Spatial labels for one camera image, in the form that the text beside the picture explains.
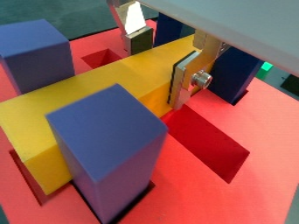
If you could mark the dark blue U block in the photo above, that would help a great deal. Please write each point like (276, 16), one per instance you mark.
(234, 68)

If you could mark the black angle bracket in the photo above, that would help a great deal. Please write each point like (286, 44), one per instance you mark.
(292, 84)

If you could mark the purple U block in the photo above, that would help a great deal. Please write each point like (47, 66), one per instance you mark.
(107, 195)

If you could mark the green stepped block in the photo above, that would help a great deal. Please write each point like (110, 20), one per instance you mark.
(264, 70)

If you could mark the yellow long block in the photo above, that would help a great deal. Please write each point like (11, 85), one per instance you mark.
(103, 111)

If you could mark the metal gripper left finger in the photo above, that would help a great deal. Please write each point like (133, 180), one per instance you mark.
(137, 33)

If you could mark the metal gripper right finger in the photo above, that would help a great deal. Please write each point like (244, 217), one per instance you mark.
(190, 71)

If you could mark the red slotted board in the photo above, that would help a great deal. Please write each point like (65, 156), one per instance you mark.
(252, 193)

